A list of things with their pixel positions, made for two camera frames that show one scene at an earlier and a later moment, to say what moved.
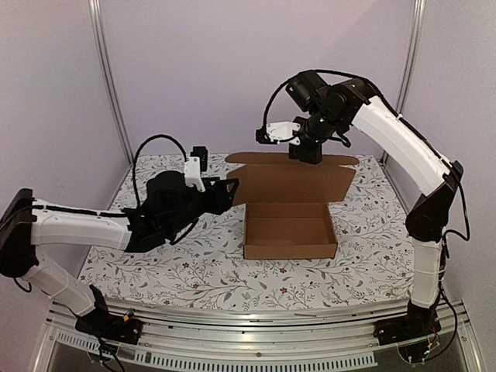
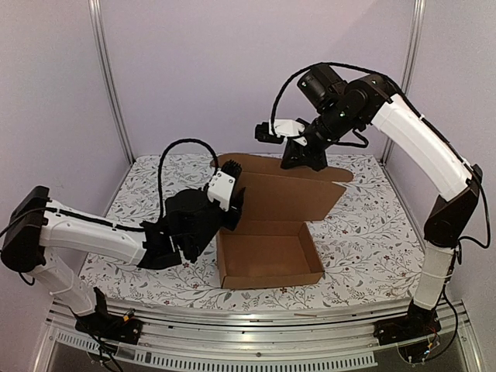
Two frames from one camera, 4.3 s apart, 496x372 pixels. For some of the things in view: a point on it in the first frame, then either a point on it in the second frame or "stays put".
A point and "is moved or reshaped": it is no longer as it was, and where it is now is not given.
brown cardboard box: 288,212 is moved or reshaped
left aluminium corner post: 96,7 stays put
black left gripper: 219,201 -> 236,205
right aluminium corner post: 412,61 stays put
